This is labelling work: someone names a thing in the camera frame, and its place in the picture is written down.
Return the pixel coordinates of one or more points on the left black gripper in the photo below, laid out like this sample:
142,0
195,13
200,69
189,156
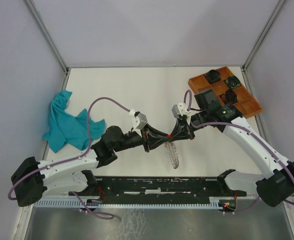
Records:
148,141

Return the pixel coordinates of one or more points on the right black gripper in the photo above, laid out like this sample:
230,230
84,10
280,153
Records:
181,127

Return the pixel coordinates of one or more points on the silver keyring with keys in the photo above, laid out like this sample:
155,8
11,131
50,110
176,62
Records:
172,154

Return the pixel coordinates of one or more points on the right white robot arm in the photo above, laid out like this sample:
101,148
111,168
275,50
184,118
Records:
275,183

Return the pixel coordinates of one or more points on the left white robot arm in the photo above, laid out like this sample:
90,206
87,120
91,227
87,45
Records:
35,179

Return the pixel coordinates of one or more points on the black round part lower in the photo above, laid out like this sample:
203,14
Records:
229,97

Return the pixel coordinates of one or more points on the black round part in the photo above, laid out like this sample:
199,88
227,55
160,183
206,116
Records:
212,76
229,97

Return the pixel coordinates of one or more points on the black round part top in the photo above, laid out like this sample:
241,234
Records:
212,76

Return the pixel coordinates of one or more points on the green yellow round part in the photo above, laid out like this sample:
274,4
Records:
233,82

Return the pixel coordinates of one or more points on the orange compartment tray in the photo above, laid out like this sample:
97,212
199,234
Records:
228,89

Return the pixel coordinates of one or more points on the teal cloth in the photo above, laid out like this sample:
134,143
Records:
65,128

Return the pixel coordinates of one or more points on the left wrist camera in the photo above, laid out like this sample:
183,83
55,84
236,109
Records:
139,121

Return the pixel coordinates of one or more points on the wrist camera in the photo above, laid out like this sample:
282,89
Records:
179,110
139,121

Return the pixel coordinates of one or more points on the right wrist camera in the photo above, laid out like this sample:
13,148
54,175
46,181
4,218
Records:
179,110

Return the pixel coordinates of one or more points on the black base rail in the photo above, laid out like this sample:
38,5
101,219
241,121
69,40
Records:
157,190

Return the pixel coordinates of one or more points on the white slotted cable duct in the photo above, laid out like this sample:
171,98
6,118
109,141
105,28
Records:
51,202

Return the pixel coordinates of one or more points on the right aluminium frame post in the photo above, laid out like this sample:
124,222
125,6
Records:
263,34

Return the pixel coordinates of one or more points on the aluminium frame post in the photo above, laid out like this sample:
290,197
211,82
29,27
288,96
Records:
30,5
263,34

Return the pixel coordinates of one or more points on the left aluminium frame post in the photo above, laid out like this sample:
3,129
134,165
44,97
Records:
30,5

